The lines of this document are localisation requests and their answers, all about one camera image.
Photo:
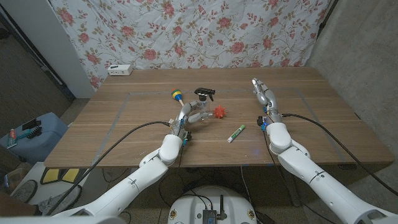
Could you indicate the red spiky stress ball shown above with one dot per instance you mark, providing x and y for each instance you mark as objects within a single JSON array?
[{"x": 219, "y": 111}]

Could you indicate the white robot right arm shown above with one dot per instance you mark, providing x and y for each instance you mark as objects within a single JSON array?
[{"x": 311, "y": 177}]

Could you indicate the yellow and black floor item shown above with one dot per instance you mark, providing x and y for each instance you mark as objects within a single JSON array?
[{"x": 59, "y": 175}]

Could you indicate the black hair brush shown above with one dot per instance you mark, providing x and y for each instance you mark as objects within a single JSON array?
[{"x": 35, "y": 132}]

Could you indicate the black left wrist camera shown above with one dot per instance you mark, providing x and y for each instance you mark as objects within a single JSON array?
[{"x": 188, "y": 136}]

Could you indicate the black antenna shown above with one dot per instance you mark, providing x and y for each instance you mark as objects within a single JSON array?
[{"x": 222, "y": 207}]

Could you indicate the blue storage box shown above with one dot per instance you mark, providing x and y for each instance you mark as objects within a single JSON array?
[{"x": 43, "y": 143}]

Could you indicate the white power strip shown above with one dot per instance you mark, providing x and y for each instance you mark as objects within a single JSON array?
[{"x": 119, "y": 70}]

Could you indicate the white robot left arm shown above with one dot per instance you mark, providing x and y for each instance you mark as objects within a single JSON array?
[{"x": 140, "y": 180}]

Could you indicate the person's bare limb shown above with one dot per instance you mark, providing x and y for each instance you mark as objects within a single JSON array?
[{"x": 14, "y": 207}]

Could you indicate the clear plastic dispenser bottle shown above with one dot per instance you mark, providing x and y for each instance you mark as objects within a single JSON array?
[{"x": 205, "y": 109}]

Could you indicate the black backdrop stand pole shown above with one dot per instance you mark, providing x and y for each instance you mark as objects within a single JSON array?
[{"x": 325, "y": 18}]

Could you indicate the green and white marker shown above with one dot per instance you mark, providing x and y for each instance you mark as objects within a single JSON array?
[{"x": 236, "y": 133}]

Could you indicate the grey computer module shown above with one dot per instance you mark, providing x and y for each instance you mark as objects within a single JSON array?
[{"x": 209, "y": 216}]

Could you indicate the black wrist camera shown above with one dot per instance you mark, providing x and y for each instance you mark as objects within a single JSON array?
[
  {"x": 260, "y": 120},
  {"x": 188, "y": 136}
]

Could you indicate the white robot shoulder cover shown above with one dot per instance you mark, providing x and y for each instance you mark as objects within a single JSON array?
[{"x": 62, "y": 220}]

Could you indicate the red toothpaste tube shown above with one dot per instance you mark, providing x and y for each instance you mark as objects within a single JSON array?
[{"x": 12, "y": 137}]

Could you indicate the black pump head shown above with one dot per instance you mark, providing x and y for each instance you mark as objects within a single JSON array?
[{"x": 204, "y": 92}]

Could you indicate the grey floor slipper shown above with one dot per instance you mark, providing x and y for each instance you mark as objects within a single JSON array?
[
  {"x": 62, "y": 199},
  {"x": 25, "y": 191}
]

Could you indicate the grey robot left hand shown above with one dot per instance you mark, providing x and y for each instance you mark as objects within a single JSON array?
[{"x": 186, "y": 113}]

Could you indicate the multicoloured wooden maraca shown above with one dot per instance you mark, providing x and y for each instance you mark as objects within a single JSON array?
[{"x": 176, "y": 94}]

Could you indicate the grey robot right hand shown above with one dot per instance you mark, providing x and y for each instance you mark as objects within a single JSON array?
[{"x": 269, "y": 99}]

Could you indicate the floral backdrop cloth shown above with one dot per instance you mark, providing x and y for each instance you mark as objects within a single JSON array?
[{"x": 192, "y": 31}]

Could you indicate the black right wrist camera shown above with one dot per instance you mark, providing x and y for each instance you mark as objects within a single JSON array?
[{"x": 260, "y": 120}]

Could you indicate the black flat clip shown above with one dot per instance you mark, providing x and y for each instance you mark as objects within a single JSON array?
[{"x": 31, "y": 124}]

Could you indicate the grey table leg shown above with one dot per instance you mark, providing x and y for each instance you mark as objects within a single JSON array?
[{"x": 292, "y": 193}]

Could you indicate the white robot torso base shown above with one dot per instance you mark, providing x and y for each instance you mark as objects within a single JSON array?
[{"x": 192, "y": 205}]

